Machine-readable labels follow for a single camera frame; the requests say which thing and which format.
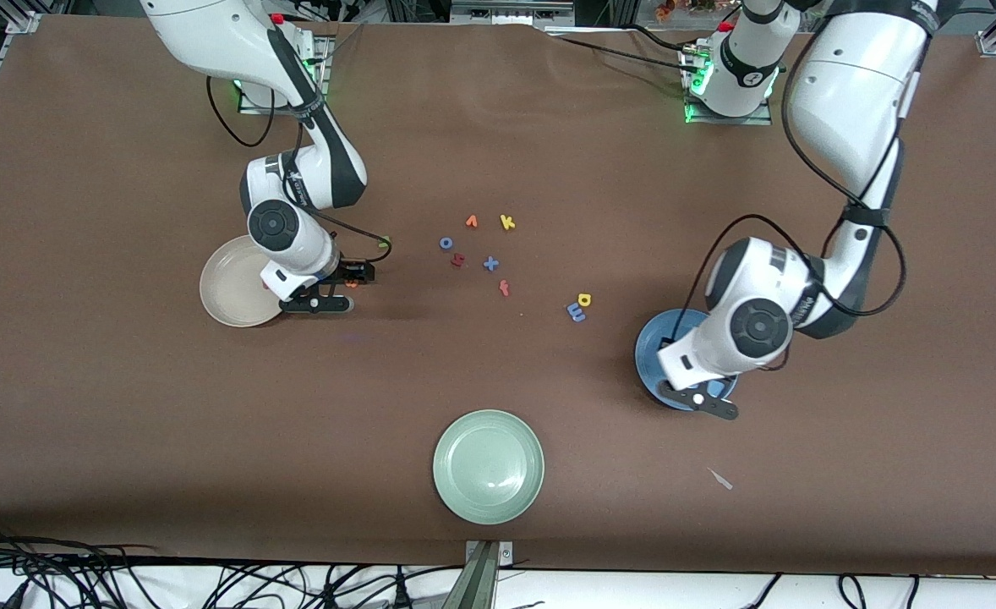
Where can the light brown plate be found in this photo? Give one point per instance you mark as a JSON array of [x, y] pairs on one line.
[[227, 288]]

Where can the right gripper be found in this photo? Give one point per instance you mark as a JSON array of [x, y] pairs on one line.
[[348, 271]]

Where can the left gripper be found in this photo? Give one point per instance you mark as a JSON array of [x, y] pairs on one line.
[[664, 341]]

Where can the blue letter E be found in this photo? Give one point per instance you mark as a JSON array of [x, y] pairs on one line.
[[577, 313]]

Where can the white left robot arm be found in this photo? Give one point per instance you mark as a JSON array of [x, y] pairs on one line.
[[853, 93]]

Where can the grey equipment box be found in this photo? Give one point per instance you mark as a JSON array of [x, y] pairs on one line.
[[506, 10]]

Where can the orange background clutter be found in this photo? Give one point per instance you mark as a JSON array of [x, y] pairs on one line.
[[667, 8]]

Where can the white paper scrap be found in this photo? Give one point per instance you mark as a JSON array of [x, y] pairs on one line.
[[722, 480]]

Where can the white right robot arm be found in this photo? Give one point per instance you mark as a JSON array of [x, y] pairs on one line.
[[210, 34]]

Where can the blue plate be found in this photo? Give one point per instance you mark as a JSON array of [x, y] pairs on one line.
[[675, 326]]

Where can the aluminium profile post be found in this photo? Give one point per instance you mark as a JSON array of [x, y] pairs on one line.
[[481, 584]]

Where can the silver corner bracket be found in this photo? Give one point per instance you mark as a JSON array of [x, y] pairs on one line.
[[506, 554]]

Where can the green plate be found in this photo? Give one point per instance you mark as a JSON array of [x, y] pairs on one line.
[[488, 467]]

